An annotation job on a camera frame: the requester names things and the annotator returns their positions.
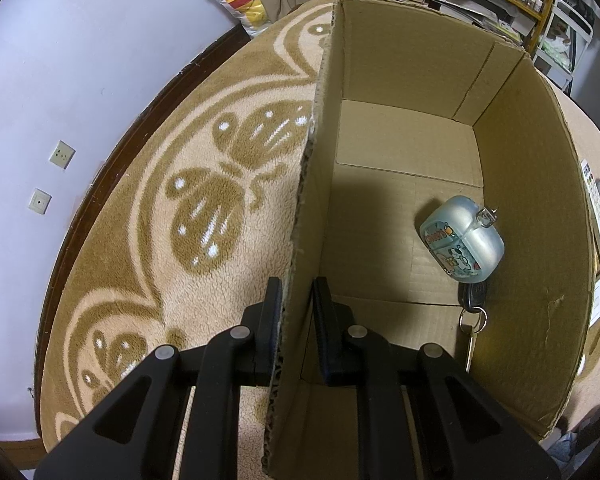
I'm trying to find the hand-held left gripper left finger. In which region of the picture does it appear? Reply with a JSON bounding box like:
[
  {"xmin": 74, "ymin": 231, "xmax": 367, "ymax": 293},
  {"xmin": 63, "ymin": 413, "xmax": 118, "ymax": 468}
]
[{"xmin": 32, "ymin": 276, "xmax": 284, "ymax": 480}]

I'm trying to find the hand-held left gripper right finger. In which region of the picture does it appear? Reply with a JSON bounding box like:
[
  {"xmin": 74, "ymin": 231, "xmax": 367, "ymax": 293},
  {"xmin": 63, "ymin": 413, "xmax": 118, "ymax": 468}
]
[{"xmin": 312, "ymin": 276, "xmax": 561, "ymax": 480}]

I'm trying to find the cardboard box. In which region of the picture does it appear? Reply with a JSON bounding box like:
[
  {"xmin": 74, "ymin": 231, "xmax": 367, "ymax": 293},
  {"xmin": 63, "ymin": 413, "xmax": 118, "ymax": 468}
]
[{"xmin": 262, "ymin": 0, "xmax": 600, "ymax": 478}]

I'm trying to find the beige butterfly print blanket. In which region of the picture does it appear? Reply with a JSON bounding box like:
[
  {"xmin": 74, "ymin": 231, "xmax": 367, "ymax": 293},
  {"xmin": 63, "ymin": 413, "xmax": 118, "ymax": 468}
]
[{"xmin": 40, "ymin": 0, "xmax": 600, "ymax": 480}]

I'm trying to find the pale blue cartoon earbuds case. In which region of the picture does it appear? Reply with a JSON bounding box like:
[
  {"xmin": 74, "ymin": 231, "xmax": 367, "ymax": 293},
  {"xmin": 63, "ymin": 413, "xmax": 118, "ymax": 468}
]
[{"xmin": 419, "ymin": 195, "xmax": 505, "ymax": 283}]

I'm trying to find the fuzzy blue clothing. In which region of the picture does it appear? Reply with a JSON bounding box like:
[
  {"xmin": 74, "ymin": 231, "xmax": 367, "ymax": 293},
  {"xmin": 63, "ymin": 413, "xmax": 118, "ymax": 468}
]
[{"xmin": 540, "ymin": 427, "xmax": 581, "ymax": 466}]

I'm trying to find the white remote with coloured buttons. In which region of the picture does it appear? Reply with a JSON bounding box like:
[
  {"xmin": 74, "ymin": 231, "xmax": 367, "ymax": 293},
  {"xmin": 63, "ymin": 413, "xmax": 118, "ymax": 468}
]
[{"xmin": 581, "ymin": 159, "xmax": 600, "ymax": 268}]

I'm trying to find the pile of papers and booklets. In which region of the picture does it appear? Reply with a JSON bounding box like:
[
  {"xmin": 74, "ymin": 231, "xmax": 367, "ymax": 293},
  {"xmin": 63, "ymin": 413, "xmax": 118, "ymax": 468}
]
[{"xmin": 422, "ymin": 0, "xmax": 526, "ymax": 43}]

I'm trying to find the black car key with ring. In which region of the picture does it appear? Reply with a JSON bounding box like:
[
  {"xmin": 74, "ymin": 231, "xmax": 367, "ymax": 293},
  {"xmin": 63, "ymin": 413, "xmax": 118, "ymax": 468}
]
[{"xmin": 457, "ymin": 282, "xmax": 488, "ymax": 373}]

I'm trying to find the wall socket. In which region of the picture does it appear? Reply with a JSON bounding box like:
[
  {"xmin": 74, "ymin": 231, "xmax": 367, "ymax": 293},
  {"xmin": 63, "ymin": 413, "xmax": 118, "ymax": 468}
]
[
  {"xmin": 27, "ymin": 188, "xmax": 52, "ymax": 216},
  {"xmin": 49, "ymin": 141, "xmax": 76, "ymax": 168}
]

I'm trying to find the white wire rack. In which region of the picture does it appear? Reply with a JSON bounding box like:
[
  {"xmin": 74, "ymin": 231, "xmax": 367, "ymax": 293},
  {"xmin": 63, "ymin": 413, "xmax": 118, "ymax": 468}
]
[{"xmin": 532, "ymin": 0, "xmax": 596, "ymax": 92}]

